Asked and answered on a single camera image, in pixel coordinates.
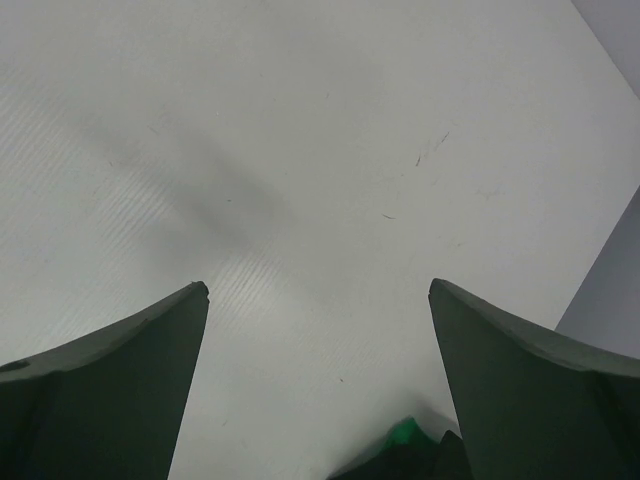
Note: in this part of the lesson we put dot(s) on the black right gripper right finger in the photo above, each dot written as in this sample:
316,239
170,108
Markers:
532,403

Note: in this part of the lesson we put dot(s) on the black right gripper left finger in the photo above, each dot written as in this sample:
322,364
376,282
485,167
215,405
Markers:
109,404

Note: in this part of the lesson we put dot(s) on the black t-shirt stack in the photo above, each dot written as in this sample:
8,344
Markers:
439,459

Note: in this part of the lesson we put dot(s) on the green t-shirt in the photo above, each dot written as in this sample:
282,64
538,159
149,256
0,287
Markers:
406,432

